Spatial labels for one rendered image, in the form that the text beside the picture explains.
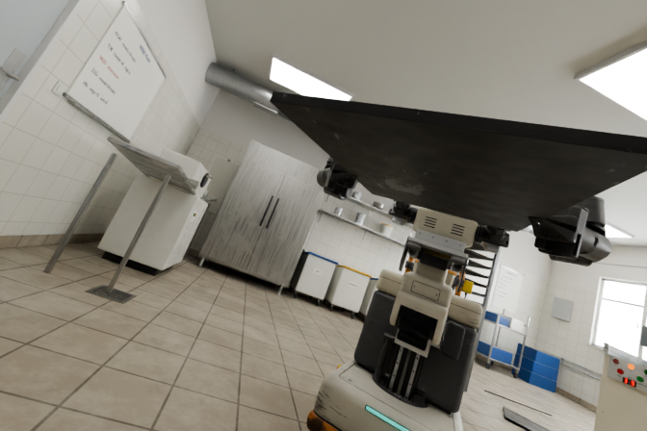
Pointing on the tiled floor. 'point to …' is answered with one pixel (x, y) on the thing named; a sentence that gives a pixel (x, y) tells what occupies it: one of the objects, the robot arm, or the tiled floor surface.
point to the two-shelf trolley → (497, 344)
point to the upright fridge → (265, 215)
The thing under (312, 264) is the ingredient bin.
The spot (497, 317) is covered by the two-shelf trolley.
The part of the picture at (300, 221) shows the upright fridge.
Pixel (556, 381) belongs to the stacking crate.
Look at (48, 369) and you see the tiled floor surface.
